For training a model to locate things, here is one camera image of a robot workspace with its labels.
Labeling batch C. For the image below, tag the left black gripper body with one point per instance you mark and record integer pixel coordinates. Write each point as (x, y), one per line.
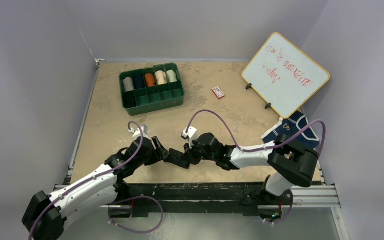
(150, 158)

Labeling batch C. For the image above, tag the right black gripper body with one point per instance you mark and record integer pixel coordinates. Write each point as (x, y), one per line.
(199, 153)

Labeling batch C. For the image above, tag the black striped underwear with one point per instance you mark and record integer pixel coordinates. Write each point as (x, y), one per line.
(176, 157)

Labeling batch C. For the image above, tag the green divided storage tray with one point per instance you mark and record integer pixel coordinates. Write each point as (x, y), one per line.
(155, 98)

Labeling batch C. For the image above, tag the navy white underwear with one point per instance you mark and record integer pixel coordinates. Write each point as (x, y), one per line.
(289, 127)

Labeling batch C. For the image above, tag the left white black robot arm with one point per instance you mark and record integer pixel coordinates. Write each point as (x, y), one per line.
(48, 215)

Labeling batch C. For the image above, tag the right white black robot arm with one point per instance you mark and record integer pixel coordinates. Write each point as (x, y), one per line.
(294, 162)

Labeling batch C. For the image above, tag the orange rolled underwear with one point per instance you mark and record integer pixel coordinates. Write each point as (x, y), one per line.
(150, 80)

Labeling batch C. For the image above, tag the navy rolled underwear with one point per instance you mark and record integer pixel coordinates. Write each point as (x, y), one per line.
(139, 81)

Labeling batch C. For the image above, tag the grey rolled underwear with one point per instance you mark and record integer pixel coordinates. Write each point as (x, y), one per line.
(128, 84)

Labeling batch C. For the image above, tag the beige rolled underwear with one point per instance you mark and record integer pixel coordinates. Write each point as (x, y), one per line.
(161, 77)

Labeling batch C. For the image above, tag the pale green rolled underwear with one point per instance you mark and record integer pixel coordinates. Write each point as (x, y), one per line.
(171, 76)

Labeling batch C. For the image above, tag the small red white box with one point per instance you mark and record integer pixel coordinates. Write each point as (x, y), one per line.
(219, 94)

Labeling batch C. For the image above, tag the whiteboard with red writing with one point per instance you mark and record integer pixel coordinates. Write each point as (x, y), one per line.
(283, 75)

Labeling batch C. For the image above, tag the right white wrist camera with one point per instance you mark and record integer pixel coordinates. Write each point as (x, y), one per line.
(190, 134)

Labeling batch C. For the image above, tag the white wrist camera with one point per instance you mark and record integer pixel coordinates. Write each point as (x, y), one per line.
(190, 134)
(137, 132)

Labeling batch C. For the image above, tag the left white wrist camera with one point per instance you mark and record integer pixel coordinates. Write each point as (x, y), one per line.
(137, 132)

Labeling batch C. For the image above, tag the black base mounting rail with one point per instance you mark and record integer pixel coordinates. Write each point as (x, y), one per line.
(246, 198)

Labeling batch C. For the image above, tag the aluminium frame rail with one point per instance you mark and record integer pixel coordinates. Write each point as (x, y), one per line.
(316, 196)

